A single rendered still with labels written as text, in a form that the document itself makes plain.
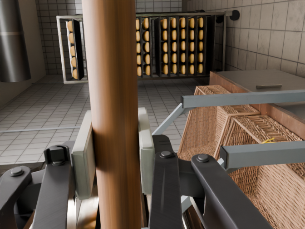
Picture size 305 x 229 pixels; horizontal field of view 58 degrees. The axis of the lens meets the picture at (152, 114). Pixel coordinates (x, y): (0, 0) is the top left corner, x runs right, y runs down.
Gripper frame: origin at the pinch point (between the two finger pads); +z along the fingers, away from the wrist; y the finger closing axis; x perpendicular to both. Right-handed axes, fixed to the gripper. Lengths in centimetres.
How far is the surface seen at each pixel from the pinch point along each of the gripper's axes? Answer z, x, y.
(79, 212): 80, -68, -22
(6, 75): 288, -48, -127
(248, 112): 96, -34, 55
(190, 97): 87, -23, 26
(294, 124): 69, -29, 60
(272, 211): 74, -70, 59
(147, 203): 106, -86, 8
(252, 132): 72, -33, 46
